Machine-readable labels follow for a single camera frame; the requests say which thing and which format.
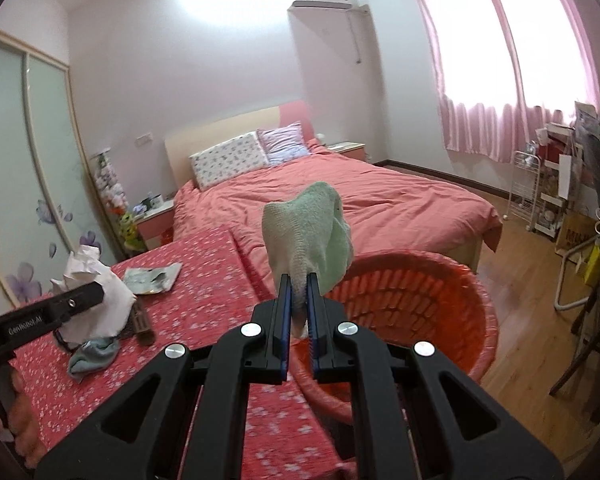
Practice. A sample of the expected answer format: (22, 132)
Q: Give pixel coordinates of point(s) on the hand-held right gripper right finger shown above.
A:
(314, 330)

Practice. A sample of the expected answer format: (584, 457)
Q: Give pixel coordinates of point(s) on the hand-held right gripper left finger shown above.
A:
(284, 327)

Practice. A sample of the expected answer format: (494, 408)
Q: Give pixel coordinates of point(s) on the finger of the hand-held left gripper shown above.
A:
(77, 301)

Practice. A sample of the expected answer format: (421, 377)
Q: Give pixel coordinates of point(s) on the white cloth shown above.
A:
(110, 300)

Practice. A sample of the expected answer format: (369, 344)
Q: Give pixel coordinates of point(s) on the green and white sock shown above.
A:
(300, 230)

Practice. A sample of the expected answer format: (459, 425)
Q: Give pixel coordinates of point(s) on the orange plastic basket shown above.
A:
(405, 290)

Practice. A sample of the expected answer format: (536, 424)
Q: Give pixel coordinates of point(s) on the light blue sock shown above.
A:
(92, 355)

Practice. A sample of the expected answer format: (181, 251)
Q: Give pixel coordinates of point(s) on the dark brown ridged object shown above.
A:
(142, 327)

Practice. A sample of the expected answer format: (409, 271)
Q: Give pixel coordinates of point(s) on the grey plastic mailer bag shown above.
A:
(152, 277)

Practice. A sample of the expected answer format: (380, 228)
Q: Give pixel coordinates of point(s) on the green plush toy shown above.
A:
(130, 227)

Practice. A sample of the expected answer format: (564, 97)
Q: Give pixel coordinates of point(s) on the red floral tablecloth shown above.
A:
(195, 285)

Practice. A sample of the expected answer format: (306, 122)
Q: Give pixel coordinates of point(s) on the pink and white nightstand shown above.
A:
(347, 150)
(155, 225)

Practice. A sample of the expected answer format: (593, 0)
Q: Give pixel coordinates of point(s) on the white artificial flower bouquet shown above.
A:
(107, 180)

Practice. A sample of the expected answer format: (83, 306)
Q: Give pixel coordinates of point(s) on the wardrobe with flower-print doors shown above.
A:
(45, 160)

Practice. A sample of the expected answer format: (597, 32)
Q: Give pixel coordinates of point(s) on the bed with pink duvet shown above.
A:
(405, 200)

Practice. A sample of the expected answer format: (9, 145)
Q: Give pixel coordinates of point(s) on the white floral pillow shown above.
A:
(227, 160)

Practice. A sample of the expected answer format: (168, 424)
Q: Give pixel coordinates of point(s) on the purple striped pillow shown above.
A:
(285, 142)

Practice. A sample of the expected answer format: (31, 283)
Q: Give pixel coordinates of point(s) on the beige and pink headboard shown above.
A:
(215, 132)

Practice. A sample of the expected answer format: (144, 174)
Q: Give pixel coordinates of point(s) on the pink curtain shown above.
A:
(480, 125)

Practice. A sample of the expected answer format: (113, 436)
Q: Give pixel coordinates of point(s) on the brown cardboard box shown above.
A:
(575, 232)

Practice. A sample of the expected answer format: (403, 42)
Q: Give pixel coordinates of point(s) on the yellow bag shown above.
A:
(597, 262)

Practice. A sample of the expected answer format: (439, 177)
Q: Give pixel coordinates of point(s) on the cluttered shelf with papers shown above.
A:
(587, 150)

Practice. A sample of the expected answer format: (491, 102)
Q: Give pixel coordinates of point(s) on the white wall socket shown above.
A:
(144, 139)

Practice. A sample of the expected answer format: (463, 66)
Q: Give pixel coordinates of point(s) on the white metal frame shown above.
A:
(562, 290)

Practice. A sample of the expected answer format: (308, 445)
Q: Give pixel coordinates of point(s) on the white pipe duct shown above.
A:
(358, 35)

